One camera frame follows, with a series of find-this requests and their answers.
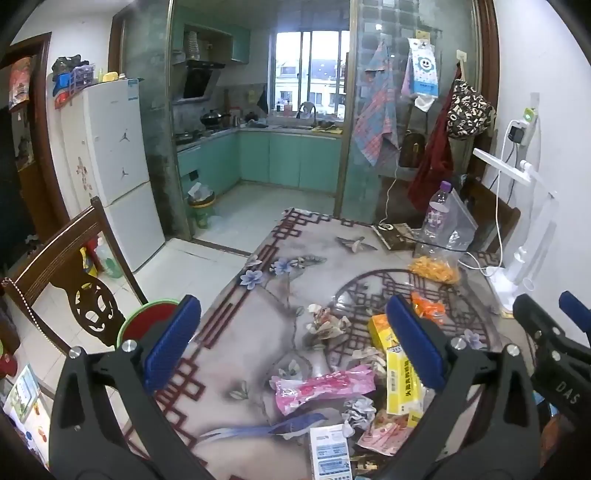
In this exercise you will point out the white refrigerator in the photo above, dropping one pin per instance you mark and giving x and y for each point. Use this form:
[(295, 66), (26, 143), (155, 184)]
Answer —
[(115, 138)]

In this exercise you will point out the pink snack packet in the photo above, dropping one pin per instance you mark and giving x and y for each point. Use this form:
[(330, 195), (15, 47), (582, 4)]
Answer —
[(385, 436)]

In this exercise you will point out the yellow object on refrigerator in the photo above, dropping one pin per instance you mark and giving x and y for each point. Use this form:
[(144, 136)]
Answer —
[(110, 77)]

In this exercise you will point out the pink plastic wrapper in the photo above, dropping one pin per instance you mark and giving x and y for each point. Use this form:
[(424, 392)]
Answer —
[(314, 387)]

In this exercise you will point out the kitchen window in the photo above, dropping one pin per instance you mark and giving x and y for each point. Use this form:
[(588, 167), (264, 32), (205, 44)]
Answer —
[(309, 69)]

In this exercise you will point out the dark wooden chair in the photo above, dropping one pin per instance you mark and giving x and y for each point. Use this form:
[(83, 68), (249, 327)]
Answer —
[(489, 207)]

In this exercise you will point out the white box with blue label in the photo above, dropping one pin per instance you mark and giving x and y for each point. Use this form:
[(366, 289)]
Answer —
[(328, 450)]

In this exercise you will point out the carved wooden chair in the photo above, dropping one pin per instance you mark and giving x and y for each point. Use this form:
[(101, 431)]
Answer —
[(69, 249)]

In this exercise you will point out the brown patterned bag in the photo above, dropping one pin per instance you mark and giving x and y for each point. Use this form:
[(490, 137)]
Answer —
[(468, 110)]

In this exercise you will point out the kitchen faucet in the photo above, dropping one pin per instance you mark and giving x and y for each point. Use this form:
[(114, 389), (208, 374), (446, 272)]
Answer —
[(308, 113)]

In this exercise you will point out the blue basket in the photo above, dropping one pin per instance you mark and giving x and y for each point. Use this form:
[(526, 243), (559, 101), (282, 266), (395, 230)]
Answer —
[(69, 83)]

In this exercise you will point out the plaid cloth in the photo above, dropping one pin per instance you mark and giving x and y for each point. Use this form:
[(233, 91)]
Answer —
[(374, 120)]

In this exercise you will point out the orange snack packet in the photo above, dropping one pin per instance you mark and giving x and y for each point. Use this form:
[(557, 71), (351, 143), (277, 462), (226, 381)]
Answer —
[(431, 311)]

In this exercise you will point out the white desk lamp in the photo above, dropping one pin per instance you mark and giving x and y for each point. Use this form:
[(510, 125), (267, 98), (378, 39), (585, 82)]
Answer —
[(517, 267)]

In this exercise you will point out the plastic bottle with purple cap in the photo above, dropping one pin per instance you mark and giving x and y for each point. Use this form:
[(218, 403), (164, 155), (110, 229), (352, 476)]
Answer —
[(436, 217)]

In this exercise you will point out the red basin with green rim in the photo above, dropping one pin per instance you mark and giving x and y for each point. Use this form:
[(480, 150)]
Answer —
[(147, 318)]

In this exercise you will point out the door poster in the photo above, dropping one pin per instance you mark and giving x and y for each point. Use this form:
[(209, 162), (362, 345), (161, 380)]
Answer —
[(21, 83)]

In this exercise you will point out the brown book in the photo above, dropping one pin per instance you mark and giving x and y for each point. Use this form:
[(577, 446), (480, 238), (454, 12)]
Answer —
[(397, 237)]

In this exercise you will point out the wall socket with charger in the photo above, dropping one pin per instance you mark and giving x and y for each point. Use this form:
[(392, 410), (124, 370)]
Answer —
[(517, 131)]

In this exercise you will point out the green trash bin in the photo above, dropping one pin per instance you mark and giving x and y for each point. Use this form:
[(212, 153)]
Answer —
[(203, 212)]

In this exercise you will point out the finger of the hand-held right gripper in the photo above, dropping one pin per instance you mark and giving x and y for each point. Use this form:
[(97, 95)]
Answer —
[(572, 307), (538, 318)]

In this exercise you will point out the green detergent bottle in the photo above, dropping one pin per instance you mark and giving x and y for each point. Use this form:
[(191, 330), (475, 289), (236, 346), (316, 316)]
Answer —
[(108, 263)]

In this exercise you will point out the yellow box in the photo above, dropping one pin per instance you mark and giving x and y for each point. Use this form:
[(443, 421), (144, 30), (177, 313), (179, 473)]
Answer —
[(401, 387)]

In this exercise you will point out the brown handbag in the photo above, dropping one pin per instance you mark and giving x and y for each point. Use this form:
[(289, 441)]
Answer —
[(411, 150)]

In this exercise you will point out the black range hood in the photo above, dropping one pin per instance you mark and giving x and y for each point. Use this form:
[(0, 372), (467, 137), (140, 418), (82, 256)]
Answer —
[(198, 83)]

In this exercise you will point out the colourful picture book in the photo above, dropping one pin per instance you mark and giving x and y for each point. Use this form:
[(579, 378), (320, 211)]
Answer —
[(23, 406)]

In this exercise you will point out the teal kitchen cabinets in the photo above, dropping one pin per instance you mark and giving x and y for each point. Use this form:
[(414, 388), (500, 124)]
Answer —
[(286, 157)]

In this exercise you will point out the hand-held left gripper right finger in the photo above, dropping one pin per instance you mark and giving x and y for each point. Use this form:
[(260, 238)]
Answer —
[(415, 341)]

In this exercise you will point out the small crumpled paper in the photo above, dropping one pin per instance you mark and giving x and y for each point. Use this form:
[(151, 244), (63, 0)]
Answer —
[(369, 357)]

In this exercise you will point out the black wok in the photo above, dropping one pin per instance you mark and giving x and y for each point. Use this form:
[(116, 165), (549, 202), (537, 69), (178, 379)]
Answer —
[(214, 117)]

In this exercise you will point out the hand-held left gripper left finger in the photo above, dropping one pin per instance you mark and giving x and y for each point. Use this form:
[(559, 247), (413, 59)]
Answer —
[(171, 341)]

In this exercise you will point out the red cloth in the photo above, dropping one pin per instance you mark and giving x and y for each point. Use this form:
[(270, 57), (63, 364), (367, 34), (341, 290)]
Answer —
[(434, 170)]

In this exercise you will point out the floral paper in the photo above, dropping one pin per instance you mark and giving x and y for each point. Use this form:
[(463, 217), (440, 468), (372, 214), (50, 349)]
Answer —
[(325, 325)]

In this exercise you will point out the clear bag of orange snacks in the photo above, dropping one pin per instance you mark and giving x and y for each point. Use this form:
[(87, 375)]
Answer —
[(434, 270)]

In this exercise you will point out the blue and white hanging bag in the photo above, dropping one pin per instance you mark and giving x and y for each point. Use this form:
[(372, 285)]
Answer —
[(425, 69)]

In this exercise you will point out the crumpled white tissue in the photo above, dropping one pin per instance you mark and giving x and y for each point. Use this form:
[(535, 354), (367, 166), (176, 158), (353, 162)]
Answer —
[(358, 413)]

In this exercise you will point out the yellow floor item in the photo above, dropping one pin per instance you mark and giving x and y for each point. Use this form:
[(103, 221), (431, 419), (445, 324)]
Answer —
[(87, 263)]

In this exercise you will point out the dark wooden door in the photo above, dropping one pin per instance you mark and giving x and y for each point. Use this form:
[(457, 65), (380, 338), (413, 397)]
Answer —
[(27, 198)]

